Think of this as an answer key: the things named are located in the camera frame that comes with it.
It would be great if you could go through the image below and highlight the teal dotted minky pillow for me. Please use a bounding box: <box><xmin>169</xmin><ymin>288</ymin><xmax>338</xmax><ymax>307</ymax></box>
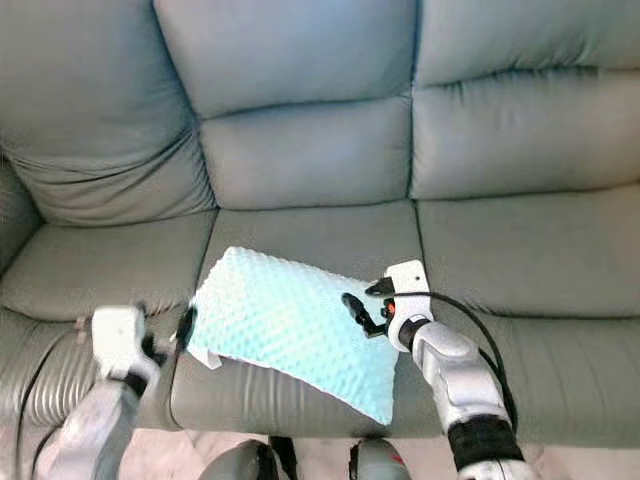
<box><xmin>186</xmin><ymin>247</ymin><xmax>401</xmax><ymax>426</ymax></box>

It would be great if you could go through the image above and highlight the green leather sofa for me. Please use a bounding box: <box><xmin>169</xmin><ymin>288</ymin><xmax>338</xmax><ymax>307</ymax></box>
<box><xmin>0</xmin><ymin>0</ymin><xmax>640</xmax><ymax>451</ymax></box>

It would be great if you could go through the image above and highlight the robot right leg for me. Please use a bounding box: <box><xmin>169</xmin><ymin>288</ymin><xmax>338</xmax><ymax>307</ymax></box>
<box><xmin>350</xmin><ymin>440</ymin><xmax>411</xmax><ymax>480</ymax></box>

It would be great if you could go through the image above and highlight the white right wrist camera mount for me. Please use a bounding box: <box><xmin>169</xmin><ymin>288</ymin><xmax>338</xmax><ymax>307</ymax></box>
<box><xmin>382</xmin><ymin>260</ymin><xmax>433</xmax><ymax>346</ymax></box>

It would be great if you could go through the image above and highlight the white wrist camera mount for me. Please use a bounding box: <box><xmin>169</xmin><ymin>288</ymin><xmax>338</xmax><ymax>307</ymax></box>
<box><xmin>92</xmin><ymin>305</ymin><xmax>151</xmax><ymax>381</ymax></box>
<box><xmin>382</xmin><ymin>260</ymin><xmax>433</xmax><ymax>346</ymax></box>

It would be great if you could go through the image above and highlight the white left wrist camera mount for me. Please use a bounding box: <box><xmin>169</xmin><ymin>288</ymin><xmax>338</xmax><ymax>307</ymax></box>
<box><xmin>92</xmin><ymin>305</ymin><xmax>151</xmax><ymax>381</ymax></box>

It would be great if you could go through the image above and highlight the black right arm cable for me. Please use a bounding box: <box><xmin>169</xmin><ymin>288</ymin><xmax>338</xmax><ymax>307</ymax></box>
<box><xmin>420</xmin><ymin>292</ymin><xmax>521</xmax><ymax>431</ymax></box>

